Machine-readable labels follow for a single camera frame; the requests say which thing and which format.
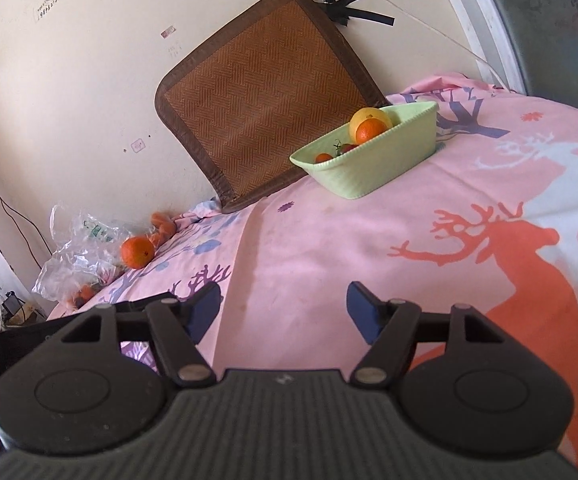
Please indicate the small pink wall sticker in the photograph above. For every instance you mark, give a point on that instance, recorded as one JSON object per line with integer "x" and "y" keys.
{"x": 138, "y": 146}
{"x": 168, "y": 32}

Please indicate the pink printed bedsheet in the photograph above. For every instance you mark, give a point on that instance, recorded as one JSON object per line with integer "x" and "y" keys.
{"x": 319, "y": 240}

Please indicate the white paper wall note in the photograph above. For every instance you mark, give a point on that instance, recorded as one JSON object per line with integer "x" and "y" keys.
{"x": 51, "y": 4}

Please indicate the light green plastic basket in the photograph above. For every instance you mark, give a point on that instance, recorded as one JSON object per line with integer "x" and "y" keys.
{"x": 369, "y": 175}

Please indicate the brown woven seat mat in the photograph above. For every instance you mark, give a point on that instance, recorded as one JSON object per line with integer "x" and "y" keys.
{"x": 264, "y": 100}

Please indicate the white window frame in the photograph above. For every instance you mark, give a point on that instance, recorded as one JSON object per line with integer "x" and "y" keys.
{"x": 489, "y": 20}

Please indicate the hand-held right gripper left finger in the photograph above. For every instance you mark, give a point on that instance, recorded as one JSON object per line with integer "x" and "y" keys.
{"x": 204, "y": 312}

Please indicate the clear plastic bag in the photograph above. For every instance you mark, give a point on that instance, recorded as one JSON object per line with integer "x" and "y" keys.
{"x": 69, "y": 260}

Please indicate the yellow grapefruit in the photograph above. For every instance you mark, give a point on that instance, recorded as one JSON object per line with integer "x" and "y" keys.
{"x": 364, "y": 114}

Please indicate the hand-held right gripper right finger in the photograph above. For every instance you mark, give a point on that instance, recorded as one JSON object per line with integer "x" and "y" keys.
{"x": 364, "y": 312}

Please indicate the red cherry tomato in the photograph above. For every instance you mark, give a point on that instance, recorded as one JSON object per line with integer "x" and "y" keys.
{"x": 353, "y": 148}
{"x": 343, "y": 150}

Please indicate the large orange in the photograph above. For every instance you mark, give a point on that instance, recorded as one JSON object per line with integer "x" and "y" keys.
{"x": 137, "y": 252}

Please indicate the black power adapter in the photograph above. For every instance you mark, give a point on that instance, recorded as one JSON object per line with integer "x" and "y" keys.
{"x": 11, "y": 304}

